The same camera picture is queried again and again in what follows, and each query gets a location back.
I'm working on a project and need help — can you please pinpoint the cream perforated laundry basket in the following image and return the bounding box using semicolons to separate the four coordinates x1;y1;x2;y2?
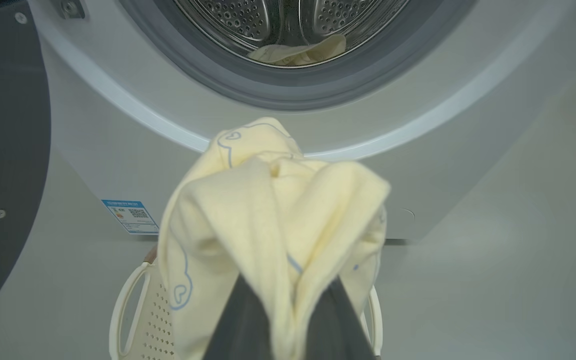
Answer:
109;247;384;360

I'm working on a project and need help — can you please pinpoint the white front-load washing machine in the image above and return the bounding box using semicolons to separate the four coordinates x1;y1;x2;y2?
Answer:
27;0;576;242

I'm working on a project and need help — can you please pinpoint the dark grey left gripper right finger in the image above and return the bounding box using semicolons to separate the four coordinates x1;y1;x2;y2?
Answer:
295;277;379;360

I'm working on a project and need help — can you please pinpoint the blue energy label sticker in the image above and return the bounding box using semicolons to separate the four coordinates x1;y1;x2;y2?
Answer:
101;199;160;235

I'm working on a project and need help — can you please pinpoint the round dark washing machine door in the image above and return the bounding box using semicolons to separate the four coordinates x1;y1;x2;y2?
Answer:
0;0;52;335

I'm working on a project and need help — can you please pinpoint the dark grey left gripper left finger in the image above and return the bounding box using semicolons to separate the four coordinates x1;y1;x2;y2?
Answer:
203;274;274;360

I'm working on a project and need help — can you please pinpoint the yellow garment blue patch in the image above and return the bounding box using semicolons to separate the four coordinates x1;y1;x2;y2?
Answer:
248;34;347;67

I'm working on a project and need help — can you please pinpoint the yellow garment blue outline print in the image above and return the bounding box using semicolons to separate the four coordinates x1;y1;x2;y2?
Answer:
158;117;392;360

